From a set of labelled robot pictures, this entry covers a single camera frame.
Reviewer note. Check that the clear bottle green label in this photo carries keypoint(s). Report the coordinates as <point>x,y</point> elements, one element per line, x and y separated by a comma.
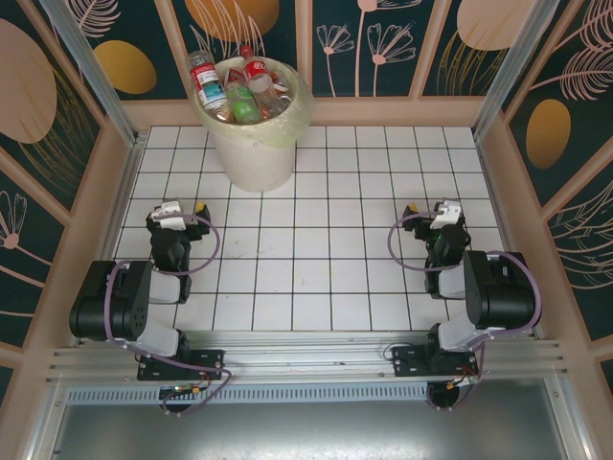
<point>244,108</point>

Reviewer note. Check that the cream plastic bin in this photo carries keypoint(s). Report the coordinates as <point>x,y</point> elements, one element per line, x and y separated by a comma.
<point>258,163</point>

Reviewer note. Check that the aluminium side rail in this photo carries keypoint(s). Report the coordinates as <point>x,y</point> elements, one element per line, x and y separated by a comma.
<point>122,191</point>
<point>498,191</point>

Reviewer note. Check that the aluminium frame post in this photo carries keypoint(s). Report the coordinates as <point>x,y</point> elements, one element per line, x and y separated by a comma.
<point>96,72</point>
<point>514,72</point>

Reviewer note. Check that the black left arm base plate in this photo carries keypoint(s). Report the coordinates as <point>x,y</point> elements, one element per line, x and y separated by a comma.
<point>211,364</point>

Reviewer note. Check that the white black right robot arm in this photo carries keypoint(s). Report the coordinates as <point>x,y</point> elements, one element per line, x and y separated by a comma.
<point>503,292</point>

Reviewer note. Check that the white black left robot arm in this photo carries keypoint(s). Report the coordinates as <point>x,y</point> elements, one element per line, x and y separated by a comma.
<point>163,287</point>

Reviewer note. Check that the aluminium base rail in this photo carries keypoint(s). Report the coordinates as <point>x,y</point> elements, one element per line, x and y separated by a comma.
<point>311,357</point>

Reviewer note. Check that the base wiring connector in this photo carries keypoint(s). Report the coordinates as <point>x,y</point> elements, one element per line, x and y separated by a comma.
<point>460,382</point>
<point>179,389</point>

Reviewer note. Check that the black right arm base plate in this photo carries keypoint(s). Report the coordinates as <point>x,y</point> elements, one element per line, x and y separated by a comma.
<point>407,361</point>

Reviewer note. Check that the clear bottle red white label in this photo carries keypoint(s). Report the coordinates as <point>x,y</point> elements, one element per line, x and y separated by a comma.
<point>208,84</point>

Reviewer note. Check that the clear bottle small red label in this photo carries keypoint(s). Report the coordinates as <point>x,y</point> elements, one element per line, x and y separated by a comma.
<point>256,69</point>

